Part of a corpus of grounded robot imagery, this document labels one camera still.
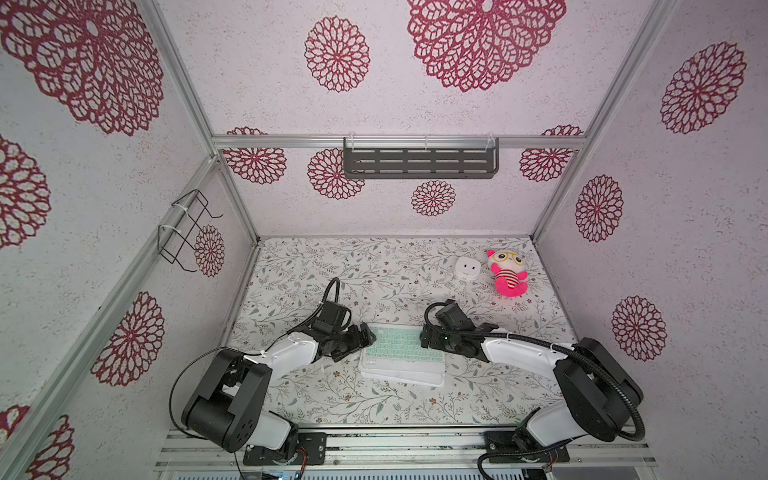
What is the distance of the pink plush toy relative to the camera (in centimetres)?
102

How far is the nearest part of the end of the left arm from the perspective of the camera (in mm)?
692

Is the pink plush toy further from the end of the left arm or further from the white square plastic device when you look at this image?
the end of the left arm

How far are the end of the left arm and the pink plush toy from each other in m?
0.49
